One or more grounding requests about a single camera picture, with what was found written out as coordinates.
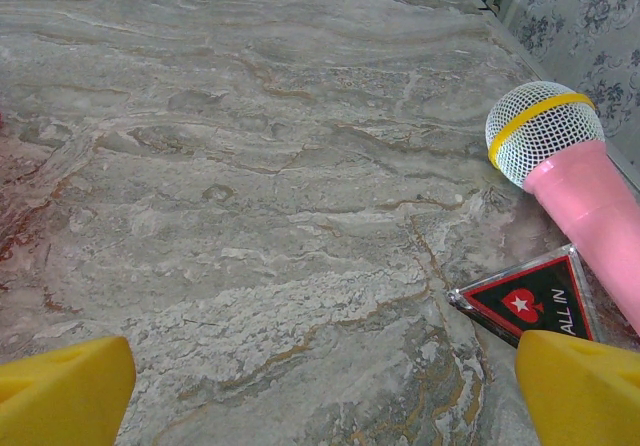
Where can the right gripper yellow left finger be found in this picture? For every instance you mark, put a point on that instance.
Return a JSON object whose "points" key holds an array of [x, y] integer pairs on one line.
{"points": [[60, 396]]}

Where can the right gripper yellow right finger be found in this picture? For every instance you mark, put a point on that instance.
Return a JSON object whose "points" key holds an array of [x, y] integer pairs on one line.
{"points": [[585, 396]]}

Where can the small red triangle piece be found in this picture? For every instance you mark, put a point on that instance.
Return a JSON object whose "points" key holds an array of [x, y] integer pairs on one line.
{"points": [[545, 296]]}

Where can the pink toy microphone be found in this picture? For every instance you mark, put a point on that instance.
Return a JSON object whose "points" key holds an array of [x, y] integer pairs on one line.
{"points": [[575, 186]]}

